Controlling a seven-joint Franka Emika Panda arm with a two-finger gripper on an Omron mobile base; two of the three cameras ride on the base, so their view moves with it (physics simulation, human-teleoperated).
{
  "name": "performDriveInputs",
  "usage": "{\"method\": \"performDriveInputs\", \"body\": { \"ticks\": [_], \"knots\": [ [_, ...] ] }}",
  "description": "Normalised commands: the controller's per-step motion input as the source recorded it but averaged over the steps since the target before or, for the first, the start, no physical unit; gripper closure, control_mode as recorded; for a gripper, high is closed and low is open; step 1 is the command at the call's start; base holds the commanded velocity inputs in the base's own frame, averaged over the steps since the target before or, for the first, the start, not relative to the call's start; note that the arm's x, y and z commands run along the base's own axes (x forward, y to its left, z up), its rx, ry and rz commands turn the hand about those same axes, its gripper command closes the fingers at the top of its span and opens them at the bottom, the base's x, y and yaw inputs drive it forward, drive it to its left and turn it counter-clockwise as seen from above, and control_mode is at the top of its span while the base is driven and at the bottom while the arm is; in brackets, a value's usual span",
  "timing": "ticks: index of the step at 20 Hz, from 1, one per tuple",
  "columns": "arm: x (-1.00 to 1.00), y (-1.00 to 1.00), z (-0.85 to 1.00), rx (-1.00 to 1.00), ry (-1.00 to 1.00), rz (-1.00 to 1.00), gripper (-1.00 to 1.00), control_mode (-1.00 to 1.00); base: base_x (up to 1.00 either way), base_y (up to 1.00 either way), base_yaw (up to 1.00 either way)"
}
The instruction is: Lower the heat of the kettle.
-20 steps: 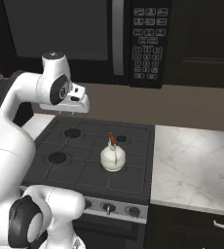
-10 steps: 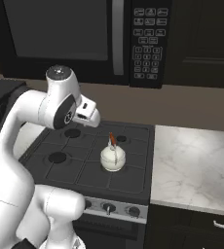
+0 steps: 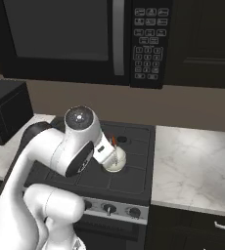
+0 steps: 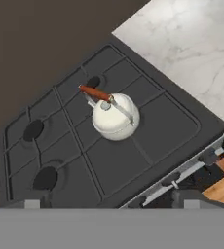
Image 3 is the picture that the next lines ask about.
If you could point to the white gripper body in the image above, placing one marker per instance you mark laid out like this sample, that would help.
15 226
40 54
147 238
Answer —
110 157

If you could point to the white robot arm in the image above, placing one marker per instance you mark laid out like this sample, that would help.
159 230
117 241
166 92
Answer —
36 153

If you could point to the black stove with hob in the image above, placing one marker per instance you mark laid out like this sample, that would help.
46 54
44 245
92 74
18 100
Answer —
130 175

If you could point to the black stove knob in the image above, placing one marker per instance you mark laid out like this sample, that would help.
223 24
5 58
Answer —
109 208
134 212
88 204

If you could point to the black oven door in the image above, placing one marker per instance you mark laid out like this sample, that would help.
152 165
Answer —
117 241

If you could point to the dark drawer front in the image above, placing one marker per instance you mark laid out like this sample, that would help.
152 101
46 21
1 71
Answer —
196 228

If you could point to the black toaster oven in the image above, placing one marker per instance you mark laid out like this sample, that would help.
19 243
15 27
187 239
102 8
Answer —
7 107

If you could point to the black microwave oven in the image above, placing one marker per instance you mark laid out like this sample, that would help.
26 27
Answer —
85 39

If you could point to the black microwave door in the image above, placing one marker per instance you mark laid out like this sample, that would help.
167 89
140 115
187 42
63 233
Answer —
59 35

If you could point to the dark wall cupboard door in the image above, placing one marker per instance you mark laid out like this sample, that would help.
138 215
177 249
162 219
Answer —
204 42

